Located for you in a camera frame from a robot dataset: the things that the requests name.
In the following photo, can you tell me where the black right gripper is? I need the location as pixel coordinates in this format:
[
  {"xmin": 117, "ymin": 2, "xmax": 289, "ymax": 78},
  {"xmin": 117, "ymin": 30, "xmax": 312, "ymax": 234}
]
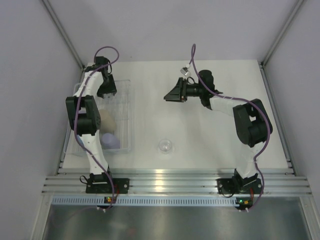
[{"xmin": 164, "ymin": 78, "xmax": 204, "ymax": 103}]

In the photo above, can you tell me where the beige plastic cup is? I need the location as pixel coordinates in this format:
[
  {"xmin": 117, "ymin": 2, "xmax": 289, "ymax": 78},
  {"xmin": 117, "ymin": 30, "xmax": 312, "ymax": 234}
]
[{"xmin": 99, "ymin": 109, "xmax": 117, "ymax": 133}]

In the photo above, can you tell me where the clear plastic cup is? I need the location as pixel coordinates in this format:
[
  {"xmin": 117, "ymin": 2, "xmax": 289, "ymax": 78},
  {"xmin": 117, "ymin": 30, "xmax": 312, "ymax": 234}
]
[
  {"xmin": 158, "ymin": 138, "xmax": 173, "ymax": 154},
  {"xmin": 103, "ymin": 93, "xmax": 118, "ymax": 106}
]

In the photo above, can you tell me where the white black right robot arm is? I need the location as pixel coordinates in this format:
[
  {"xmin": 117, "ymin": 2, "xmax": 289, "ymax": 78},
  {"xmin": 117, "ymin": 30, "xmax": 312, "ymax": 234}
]
[{"xmin": 163, "ymin": 70, "xmax": 273, "ymax": 198}]

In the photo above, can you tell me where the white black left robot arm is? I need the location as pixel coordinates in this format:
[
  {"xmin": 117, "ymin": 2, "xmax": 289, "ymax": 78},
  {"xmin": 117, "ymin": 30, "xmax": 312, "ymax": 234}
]
[{"xmin": 65, "ymin": 56, "xmax": 117, "ymax": 194}]

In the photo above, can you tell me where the white wire dish rack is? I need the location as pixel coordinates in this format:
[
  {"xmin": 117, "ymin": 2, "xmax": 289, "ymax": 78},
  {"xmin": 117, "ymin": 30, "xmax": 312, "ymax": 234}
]
[{"xmin": 63, "ymin": 79, "xmax": 137, "ymax": 157}]

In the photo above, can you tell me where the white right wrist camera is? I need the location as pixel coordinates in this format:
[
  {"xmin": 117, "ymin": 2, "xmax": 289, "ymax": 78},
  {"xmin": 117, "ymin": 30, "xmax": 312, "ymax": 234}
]
[{"xmin": 180, "ymin": 64, "xmax": 191, "ymax": 78}]

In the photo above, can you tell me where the aluminium frame rail left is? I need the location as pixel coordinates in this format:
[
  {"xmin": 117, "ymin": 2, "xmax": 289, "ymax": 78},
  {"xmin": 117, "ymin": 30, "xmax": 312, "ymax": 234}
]
[{"xmin": 39, "ymin": 0, "xmax": 85, "ymax": 71}]

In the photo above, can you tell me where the aluminium frame rail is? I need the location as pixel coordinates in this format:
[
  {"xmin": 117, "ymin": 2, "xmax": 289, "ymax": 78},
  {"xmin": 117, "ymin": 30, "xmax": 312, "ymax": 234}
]
[
  {"xmin": 259, "ymin": 0, "xmax": 307, "ymax": 69},
  {"xmin": 39, "ymin": 0, "xmax": 85, "ymax": 71}
]

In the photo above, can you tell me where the perforated blue cable duct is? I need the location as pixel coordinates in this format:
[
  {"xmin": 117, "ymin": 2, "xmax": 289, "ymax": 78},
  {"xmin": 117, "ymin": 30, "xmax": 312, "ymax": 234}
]
[{"xmin": 51, "ymin": 195, "xmax": 251, "ymax": 207}]

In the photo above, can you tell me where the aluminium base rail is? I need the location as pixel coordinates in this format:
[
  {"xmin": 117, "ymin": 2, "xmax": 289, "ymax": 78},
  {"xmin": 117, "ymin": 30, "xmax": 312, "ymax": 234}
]
[{"xmin": 42, "ymin": 168, "xmax": 312, "ymax": 197}]

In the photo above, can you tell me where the aluminium frame rail right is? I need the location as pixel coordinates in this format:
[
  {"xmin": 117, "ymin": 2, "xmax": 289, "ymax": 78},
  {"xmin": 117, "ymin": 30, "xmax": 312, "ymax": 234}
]
[{"xmin": 259, "ymin": 0, "xmax": 307, "ymax": 69}]

